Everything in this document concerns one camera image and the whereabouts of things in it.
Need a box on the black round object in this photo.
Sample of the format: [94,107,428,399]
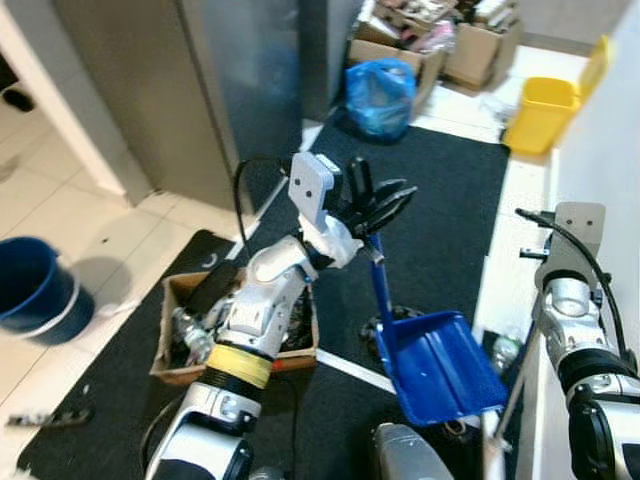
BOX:
[359,313,398,349]

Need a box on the blue plastic dustpan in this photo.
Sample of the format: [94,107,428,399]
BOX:
[365,233,509,430]

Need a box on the small cardboard box of clutter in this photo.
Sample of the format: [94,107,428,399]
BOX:
[443,0,524,93]

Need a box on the large cardboard box of clutter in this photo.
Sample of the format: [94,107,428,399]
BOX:
[349,0,448,103]

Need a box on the grey right robot leg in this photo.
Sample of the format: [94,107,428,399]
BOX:
[372,422,457,480]

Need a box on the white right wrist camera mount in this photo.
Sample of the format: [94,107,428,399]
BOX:
[552,201,608,293]

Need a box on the dark blue bucket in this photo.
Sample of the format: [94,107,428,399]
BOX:
[0,236,97,347]

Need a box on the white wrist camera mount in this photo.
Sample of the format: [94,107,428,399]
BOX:
[552,201,608,293]
[287,151,346,233]

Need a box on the clear plastic bottle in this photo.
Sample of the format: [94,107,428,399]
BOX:
[489,334,523,378]

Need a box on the blue plastic bag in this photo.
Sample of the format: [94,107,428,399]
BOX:
[344,57,418,142]

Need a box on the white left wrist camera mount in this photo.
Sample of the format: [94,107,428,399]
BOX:
[287,151,346,233]

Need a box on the yellow plastic bin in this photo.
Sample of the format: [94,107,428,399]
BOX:
[502,35,614,157]

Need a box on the white broom handle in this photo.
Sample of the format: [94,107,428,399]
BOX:
[480,328,548,480]

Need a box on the cardboard box with rubbish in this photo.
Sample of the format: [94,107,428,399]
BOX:
[149,268,322,388]

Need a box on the grey metal fridge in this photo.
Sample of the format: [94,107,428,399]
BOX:
[53,0,303,212]

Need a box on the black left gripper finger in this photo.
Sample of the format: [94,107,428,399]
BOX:
[346,157,375,204]
[372,180,417,233]

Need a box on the black floor mat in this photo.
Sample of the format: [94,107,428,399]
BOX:
[15,228,546,480]
[240,118,512,423]

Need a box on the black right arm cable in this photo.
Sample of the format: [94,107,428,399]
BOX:
[515,207,629,361]

